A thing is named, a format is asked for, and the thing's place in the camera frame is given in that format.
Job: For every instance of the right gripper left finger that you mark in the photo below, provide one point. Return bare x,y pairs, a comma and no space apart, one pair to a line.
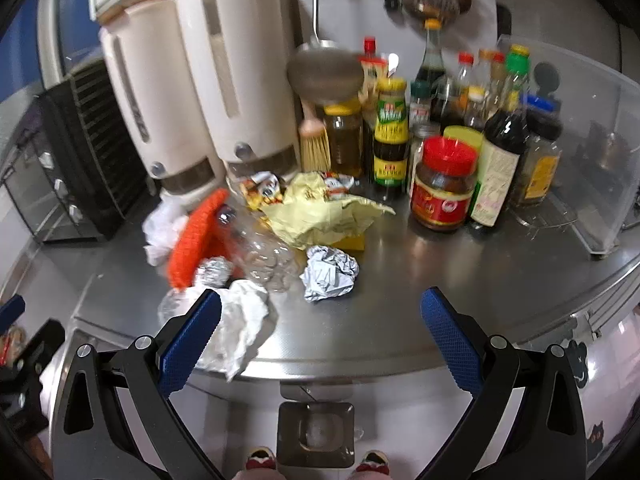
91,437

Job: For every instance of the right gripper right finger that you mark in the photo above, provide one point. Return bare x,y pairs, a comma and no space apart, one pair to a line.
547,439

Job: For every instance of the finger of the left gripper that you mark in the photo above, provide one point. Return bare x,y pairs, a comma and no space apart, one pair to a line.
10,312

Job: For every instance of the silver foil ball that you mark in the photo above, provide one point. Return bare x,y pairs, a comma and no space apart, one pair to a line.
329,273

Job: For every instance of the yellow panda snack wrapper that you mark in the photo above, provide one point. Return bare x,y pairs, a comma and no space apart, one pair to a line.
262,189

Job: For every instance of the yellow paper wrapper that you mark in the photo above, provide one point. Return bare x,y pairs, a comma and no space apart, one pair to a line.
307,218

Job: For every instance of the red white snack wrapper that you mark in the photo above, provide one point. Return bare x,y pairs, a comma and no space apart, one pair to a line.
337,185

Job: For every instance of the square grey trash bin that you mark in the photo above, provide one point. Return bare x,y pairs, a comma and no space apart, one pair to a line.
316,435

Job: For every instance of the lower black cat sticker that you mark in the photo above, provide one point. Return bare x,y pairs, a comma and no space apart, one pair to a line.
594,442

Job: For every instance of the black cat sticker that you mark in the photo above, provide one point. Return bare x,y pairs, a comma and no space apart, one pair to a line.
576,353
594,442

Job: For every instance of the left red white slipper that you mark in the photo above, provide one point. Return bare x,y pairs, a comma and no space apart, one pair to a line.
261,458

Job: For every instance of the red white slipper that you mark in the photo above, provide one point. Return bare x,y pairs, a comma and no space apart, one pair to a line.
374,461
261,458

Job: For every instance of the right red white slipper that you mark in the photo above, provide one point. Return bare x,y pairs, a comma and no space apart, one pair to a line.
374,461

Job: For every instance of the white plastic bag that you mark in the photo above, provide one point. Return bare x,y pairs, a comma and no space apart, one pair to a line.
162,228

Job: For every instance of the crushed clear plastic bottle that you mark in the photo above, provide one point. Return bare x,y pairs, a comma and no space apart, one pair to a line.
261,257

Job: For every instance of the red-lid chili sauce jar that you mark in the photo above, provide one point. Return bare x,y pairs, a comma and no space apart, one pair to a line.
443,184

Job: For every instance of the dark soy sauce bottle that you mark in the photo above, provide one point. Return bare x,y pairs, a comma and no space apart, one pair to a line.
503,147

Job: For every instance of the blue-lid spice jar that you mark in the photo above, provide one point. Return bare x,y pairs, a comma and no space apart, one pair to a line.
542,156

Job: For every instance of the left white grain dispenser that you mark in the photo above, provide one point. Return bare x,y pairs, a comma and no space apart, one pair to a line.
151,78

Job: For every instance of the white grain dispenser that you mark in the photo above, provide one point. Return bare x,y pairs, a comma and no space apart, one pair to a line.
151,78
238,51

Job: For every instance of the yellow-label sauce bottle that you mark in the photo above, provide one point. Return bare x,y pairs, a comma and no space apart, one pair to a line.
391,139

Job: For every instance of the small straw brush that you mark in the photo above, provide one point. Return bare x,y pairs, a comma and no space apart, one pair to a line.
314,143

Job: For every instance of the small green-lid spice shaker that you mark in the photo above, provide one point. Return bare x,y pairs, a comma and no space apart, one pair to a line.
420,103

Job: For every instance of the red-cap clear bottle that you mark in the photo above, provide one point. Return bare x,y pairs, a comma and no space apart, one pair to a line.
463,79

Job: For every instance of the yellow-lid oil jar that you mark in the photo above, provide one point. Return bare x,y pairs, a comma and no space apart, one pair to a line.
344,129

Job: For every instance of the green-cap bottle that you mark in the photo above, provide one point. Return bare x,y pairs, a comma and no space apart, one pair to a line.
517,76

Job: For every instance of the orange-cap dark vinegar bottle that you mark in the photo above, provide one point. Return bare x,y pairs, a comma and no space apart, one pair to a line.
432,67

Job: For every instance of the right white grain dispenser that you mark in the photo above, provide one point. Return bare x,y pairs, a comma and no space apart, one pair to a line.
238,51

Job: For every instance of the red-cap seasoning bottle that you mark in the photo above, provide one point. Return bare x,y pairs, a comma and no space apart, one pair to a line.
374,68

